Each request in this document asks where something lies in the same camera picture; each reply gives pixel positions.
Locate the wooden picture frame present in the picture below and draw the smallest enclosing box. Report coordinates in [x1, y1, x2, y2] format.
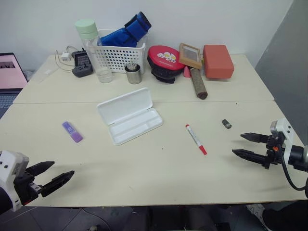
[178, 42, 203, 70]

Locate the red round pouch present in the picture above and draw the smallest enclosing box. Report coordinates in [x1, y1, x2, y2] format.
[147, 45, 180, 84]

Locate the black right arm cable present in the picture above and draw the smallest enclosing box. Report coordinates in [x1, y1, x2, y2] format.
[276, 143, 308, 200]

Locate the small stainless steel cup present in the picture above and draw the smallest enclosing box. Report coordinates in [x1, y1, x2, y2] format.
[124, 62, 141, 85]

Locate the clear bottle with green lid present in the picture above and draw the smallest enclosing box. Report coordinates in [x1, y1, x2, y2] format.
[74, 19, 114, 84]

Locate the white perforated plastic basket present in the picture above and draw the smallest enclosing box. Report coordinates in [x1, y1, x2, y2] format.
[88, 29, 148, 75]

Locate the laptop with pink screen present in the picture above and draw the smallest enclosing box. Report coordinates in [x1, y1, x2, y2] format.
[0, 52, 28, 119]

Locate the small dark green cap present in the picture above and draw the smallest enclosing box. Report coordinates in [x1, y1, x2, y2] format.
[221, 118, 234, 130]

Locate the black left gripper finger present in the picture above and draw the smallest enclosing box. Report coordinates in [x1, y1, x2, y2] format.
[40, 170, 76, 198]
[26, 161, 56, 178]

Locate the purple eraser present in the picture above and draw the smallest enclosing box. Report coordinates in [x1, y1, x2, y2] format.
[61, 121, 84, 144]

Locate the blue fabric bag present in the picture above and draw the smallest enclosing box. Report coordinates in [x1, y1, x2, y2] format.
[99, 11, 152, 48]

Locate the white charger with cable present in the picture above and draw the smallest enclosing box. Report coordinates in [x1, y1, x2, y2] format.
[55, 45, 84, 72]

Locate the orange red rectangular box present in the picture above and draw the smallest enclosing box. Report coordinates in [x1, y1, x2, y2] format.
[202, 44, 235, 80]

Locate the red and white marker pen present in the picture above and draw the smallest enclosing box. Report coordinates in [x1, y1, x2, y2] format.
[185, 124, 208, 155]

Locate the black and white shoe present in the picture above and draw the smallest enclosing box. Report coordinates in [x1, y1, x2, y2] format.
[245, 202, 308, 231]

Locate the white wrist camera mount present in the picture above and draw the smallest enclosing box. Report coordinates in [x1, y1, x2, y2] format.
[0, 151, 30, 212]
[269, 117, 305, 167]

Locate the brown rough cylinder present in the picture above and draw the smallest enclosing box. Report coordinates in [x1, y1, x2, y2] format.
[190, 68, 208, 100]

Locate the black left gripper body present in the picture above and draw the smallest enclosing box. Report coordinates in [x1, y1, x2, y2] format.
[13, 170, 45, 206]

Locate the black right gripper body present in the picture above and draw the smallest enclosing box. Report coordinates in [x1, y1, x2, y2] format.
[263, 134, 286, 170]

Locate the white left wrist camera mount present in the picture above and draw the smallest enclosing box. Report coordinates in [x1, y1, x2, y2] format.
[0, 151, 30, 212]

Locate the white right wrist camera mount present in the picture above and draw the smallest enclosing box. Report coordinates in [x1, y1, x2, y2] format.
[269, 117, 305, 167]

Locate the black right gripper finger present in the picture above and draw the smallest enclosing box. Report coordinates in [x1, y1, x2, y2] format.
[231, 149, 268, 167]
[240, 132, 270, 145]

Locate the white plastic pencil case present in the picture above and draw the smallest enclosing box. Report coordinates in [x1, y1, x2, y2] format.
[96, 87, 164, 146]

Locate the black calculator device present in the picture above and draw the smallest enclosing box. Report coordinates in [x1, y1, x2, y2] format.
[72, 50, 94, 78]

